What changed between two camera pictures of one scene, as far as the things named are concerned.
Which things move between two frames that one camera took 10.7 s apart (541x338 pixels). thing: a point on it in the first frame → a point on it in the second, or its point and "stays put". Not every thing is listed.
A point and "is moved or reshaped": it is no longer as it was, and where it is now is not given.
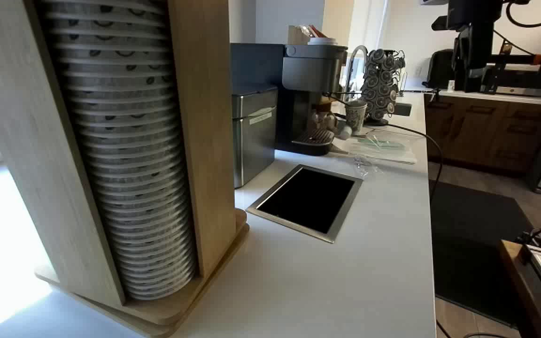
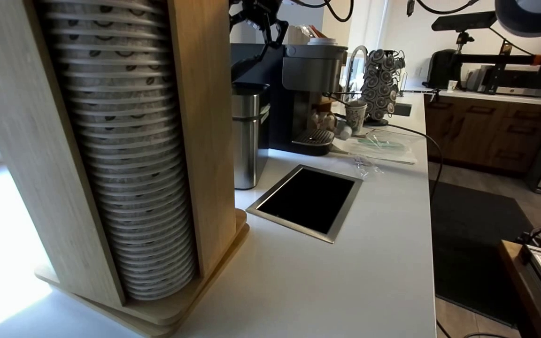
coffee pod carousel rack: (381, 83) stays put
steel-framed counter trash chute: (309, 200) stays put
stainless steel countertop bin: (257, 83) is moved or reshaped
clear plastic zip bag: (379, 145) stays put
